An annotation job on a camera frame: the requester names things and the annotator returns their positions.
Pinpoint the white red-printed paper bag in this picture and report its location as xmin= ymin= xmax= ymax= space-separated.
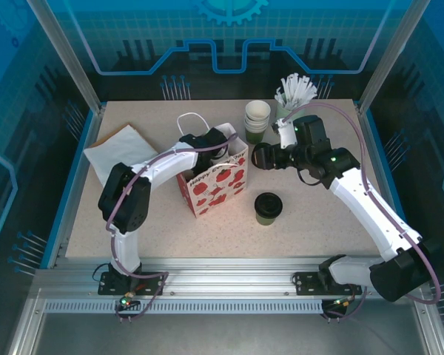
xmin=175 ymin=112 xmax=250 ymax=220

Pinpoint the green paper coffee cup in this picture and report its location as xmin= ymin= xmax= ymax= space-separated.
xmin=255 ymin=206 xmax=282 ymax=227

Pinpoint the black cup lid stack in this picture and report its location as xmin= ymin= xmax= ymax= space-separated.
xmin=252 ymin=147 xmax=278 ymax=172

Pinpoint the mint green holder cup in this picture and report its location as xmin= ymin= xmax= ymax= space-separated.
xmin=275 ymin=100 xmax=300 ymax=121

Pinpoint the green paper cup stack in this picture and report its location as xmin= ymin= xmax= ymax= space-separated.
xmin=243 ymin=100 xmax=272 ymax=144

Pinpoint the white paper napkin stack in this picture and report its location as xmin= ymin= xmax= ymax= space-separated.
xmin=83 ymin=125 xmax=159 ymax=186

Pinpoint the power connector with LED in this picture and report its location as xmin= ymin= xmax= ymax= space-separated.
xmin=118 ymin=294 xmax=141 ymax=311
xmin=330 ymin=295 xmax=357 ymax=311

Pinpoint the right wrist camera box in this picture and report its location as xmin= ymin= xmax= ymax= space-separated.
xmin=270 ymin=117 xmax=297 ymax=149

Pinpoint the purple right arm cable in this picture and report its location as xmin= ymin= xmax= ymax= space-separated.
xmin=283 ymin=102 xmax=442 ymax=323

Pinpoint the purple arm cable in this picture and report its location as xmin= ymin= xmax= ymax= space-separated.
xmin=105 ymin=135 xmax=241 ymax=323
xmin=283 ymin=102 xmax=442 ymax=323

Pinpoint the aluminium mounting rail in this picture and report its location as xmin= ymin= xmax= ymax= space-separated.
xmin=33 ymin=256 xmax=430 ymax=302

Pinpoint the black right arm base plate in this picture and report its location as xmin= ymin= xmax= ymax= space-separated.
xmin=293 ymin=271 xmax=364 ymax=297

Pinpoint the aluminium frame post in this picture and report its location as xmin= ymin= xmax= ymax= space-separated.
xmin=24 ymin=0 xmax=107 ymax=114
xmin=356 ymin=0 xmax=433 ymax=114

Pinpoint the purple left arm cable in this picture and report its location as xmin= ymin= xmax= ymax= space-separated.
xmin=105 ymin=135 xmax=241 ymax=323

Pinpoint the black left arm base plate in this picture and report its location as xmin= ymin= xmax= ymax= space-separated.
xmin=97 ymin=271 xmax=167 ymax=297

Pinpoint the slotted grey cable duct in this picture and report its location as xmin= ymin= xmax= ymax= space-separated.
xmin=43 ymin=300 xmax=325 ymax=315

